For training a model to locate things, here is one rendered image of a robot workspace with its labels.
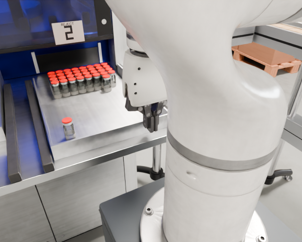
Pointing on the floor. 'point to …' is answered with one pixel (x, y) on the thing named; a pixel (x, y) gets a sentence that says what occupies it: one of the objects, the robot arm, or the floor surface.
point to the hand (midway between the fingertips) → (150, 121)
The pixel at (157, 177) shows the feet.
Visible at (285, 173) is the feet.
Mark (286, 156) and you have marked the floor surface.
